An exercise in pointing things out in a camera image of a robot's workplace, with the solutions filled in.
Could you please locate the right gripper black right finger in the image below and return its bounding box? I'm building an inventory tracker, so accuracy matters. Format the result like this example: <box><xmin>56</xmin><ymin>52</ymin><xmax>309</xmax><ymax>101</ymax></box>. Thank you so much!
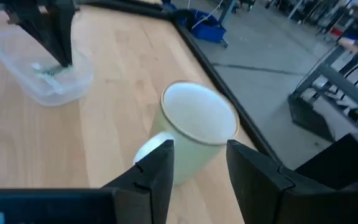
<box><xmin>226</xmin><ymin>139</ymin><xmax>295</xmax><ymax>224</ymax></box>

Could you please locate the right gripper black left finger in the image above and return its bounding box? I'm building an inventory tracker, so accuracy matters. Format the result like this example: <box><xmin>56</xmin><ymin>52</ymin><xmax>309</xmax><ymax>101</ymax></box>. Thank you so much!
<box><xmin>102</xmin><ymin>139</ymin><xmax>175</xmax><ymax>224</ymax></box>

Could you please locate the blue plastic bin cart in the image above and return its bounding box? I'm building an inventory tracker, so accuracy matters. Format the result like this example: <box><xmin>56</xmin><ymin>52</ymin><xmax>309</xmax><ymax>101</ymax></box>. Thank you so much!
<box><xmin>162</xmin><ymin>0</ymin><xmax>229</xmax><ymax>49</ymax></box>

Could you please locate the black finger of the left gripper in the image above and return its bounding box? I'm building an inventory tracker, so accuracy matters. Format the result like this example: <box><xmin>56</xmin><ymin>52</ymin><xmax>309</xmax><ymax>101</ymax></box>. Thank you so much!
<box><xmin>45</xmin><ymin>0</ymin><xmax>76</xmax><ymax>67</ymax></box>
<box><xmin>4</xmin><ymin>0</ymin><xmax>68</xmax><ymax>68</ymax></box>

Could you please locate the grey metal cart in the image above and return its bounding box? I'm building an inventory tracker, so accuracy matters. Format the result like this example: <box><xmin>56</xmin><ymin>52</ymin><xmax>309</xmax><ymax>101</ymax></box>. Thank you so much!
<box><xmin>287</xmin><ymin>36</ymin><xmax>358</xmax><ymax>143</ymax></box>

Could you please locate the cream ceramic mug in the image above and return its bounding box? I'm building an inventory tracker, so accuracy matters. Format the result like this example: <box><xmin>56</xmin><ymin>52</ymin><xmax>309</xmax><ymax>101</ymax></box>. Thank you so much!
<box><xmin>132</xmin><ymin>80</ymin><xmax>241</xmax><ymax>187</ymax></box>

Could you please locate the white green sweetener packet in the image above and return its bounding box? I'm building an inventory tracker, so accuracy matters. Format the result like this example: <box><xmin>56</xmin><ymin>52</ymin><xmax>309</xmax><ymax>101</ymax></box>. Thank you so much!
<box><xmin>31</xmin><ymin>62</ymin><xmax>65</xmax><ymax>95</ymax></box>
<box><xmin>39</xmin><ymin>63</ymin><xmax>73</xmax><ymax>77</ymax></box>

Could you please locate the clear plastic container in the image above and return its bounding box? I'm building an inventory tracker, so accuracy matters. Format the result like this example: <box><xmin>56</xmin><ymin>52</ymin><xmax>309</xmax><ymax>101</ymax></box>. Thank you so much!
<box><xmin>0</xmin><ymin>29</ymin><xmax>94</xmax><ymax>108</ymax></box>

